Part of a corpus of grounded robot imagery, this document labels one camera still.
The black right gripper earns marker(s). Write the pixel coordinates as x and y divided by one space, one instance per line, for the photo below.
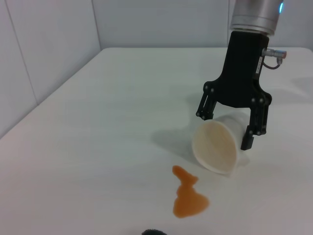
240 80

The white paper cup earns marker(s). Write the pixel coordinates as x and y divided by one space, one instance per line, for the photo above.
215 147

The dark blue rag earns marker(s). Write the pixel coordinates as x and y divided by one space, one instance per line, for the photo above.
154 232

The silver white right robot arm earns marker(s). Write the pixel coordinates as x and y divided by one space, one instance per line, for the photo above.
255 14

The orange liquid stain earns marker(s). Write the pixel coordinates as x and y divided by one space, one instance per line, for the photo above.
188 200

